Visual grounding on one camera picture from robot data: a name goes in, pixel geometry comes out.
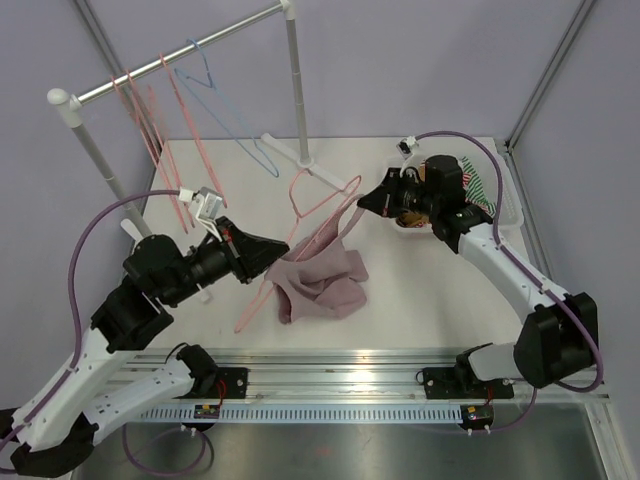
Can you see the white plastic basket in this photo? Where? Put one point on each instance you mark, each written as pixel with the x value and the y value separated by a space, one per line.
pixel 511 215

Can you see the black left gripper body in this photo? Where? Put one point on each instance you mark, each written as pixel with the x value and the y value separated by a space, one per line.
pixel 223 231

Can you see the white slotted cable duct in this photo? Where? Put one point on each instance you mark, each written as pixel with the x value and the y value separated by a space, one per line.
pixel 240 413

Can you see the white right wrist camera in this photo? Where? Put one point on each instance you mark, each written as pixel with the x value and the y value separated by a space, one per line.
pixel 410 151

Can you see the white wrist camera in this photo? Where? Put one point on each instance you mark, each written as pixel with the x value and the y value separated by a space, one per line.
pixel 410 151
pixel 203 205

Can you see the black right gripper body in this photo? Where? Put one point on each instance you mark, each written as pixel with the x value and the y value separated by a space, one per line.
pixel 409 195

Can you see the green white striped tank top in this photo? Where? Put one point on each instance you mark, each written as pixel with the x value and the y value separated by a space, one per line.
pixel 483 202

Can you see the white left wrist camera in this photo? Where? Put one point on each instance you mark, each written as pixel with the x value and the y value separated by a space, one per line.
pixel 203 205

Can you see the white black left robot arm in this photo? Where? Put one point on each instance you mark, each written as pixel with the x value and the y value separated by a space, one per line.
pixel 59 429

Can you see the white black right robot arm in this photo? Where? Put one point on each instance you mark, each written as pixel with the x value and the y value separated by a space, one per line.
pixel 559 330

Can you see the mauve tank top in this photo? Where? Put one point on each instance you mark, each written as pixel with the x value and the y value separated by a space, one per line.
pixel 320 277

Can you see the red white striped tank top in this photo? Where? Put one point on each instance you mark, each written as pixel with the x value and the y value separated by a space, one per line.
pixel 471 179

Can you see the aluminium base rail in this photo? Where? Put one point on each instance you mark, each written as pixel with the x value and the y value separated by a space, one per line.
pixel 333 375

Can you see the blue wire hanger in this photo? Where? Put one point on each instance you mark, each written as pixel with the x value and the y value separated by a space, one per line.
pixel 201 89

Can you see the metal clothes rack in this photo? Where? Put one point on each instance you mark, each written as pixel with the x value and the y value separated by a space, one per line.
pixel 68 107

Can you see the brown tank top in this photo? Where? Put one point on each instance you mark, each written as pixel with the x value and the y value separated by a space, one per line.
pixel 412 220

